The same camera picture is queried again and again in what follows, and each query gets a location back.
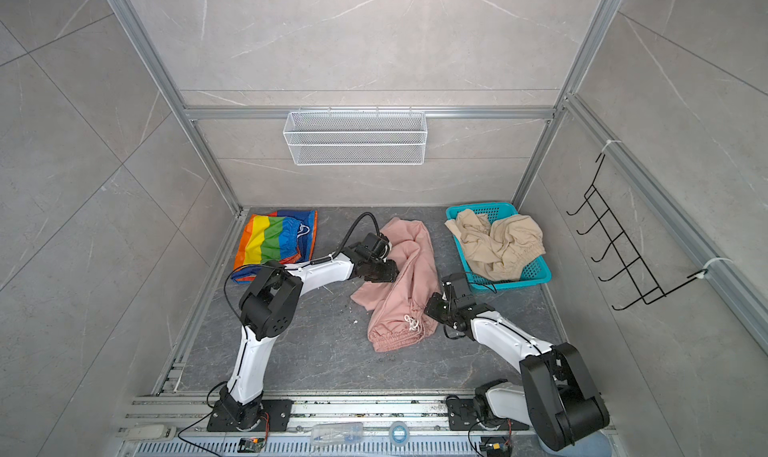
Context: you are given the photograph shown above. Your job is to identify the blue grey cloth bundle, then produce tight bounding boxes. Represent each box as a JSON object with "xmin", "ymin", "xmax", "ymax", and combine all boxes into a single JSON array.
[{"xmin": 538, "ymin": 432, "xmax": 613, "ymax": 457}]

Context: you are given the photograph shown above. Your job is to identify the pink shorts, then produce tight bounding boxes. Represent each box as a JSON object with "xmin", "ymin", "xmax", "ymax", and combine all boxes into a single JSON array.
[{"xmin": 351, "ymin": 217, "xmax": 441, "ymax": 353}]

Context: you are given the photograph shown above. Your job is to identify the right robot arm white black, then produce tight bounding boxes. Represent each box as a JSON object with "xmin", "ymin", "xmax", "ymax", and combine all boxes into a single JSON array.
[{"xmin": 425, "ymin": 273, "xmax": 610, "ymax": 452}]

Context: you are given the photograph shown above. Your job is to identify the white wire mesh wall basket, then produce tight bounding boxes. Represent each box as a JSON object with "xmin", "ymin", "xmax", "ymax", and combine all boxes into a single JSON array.
[{"xmin": 283, "ymin": 110, "xmax": 428, "ymax": 166}]

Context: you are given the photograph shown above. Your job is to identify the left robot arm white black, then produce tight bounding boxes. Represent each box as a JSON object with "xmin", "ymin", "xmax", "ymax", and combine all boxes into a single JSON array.
[{"xmin": 205, "ymin": 211, "xmax": 398, "ymax": 432}]

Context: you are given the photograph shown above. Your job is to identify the clear tape roll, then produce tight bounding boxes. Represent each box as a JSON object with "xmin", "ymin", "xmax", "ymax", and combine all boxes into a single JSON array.
[{"xmin": 388, "ymin": 421, "xmax": 410, "ymax": 447}]

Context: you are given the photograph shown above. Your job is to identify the clear plastic bottle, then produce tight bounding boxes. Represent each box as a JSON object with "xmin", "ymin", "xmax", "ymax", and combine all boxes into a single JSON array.
[{"xmin": 310, "ymin": 422, "xmax": 364, "ymax": 447}]

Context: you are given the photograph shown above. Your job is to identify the small circuit board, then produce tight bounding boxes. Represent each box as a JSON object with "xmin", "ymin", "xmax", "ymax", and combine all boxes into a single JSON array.
[
  {"xmin": 477, "ymin": 437, "xmax": 513, "ymax": 457},
  {"xmin": 237, "ymin": 437, "xmax": 267, "ymax": 453}
]

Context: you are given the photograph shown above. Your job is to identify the rainbow striped shorts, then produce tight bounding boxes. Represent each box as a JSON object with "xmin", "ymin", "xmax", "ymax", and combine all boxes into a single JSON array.
[{"xmin": 230, "ymin": 210, "xmax": 318, "ymax": 283}]

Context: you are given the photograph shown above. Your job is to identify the black wire hook rack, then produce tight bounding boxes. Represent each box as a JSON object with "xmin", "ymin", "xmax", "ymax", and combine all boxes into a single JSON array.
[{"xmin": 566, "ymin": 152, "xmax": 732, "ymax": 312}]

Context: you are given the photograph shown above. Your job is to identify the small circuit board left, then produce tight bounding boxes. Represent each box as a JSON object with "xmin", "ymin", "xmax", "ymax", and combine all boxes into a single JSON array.
[{"xmin": 237, "ymin": 437, "xmax": 267, "ymax": 453}]

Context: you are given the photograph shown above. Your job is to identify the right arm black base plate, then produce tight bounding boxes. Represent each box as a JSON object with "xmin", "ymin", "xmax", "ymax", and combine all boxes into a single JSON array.
[{"xmin": 445, "ymin": 395, "xmax": 530, "ymax": 431}]

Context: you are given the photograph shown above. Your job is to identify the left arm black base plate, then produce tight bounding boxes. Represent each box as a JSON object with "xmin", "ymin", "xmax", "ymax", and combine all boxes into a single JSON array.
[{"xmin": 206, "ymin": 399, "xmax": 293, "ymax": 432}]

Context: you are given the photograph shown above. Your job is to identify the small circuit board right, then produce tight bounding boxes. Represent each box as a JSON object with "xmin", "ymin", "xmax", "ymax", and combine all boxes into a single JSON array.
[{"xmin": 477, "ymin": 437, "xmax": 513, "ymax": 457}]

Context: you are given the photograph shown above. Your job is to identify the teal plastic laundry basket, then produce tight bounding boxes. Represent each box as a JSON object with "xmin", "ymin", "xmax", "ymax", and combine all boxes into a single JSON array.
[{"xmin": 445, "ymin": 202, "xmax": 552, "ymax": 292}]

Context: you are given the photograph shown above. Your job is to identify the beige shorts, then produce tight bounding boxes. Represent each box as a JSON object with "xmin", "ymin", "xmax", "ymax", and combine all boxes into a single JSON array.
[{"xmin": 445, "ymin": 209, "xmax": 546, "ymax": 282}]

